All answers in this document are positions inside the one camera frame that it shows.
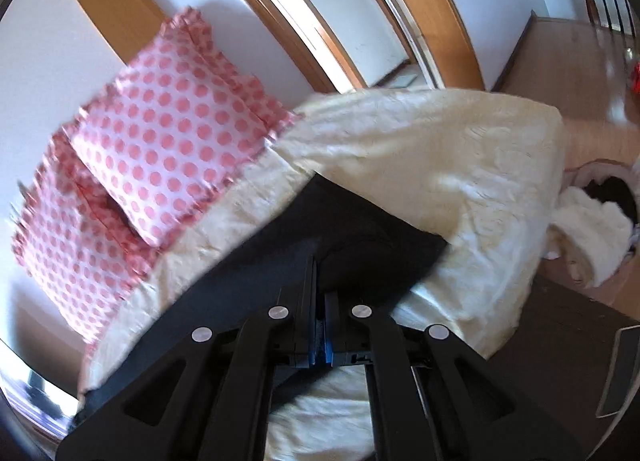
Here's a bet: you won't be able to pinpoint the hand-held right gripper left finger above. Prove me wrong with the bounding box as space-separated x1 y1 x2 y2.
56 244 321 461

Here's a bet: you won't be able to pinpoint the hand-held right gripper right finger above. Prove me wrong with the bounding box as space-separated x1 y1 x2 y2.
323 291 583 461

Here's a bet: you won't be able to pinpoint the black pants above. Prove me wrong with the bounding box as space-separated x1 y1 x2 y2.
75 172 448 434

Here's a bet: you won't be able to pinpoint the cream bed blanket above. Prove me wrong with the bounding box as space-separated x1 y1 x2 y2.
80 88 571 461

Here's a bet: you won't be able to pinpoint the dark wooden cabinet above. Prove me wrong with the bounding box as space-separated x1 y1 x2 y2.
482 275 640 461

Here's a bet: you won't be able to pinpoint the pink polka dot pillow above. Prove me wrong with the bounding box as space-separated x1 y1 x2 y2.
11 133 166 348
64 7 300 248

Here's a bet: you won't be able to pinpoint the round pet bed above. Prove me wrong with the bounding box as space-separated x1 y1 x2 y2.
565 160 640 232

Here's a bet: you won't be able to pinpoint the wooden door frame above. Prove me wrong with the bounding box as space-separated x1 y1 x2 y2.
192 0 485 94

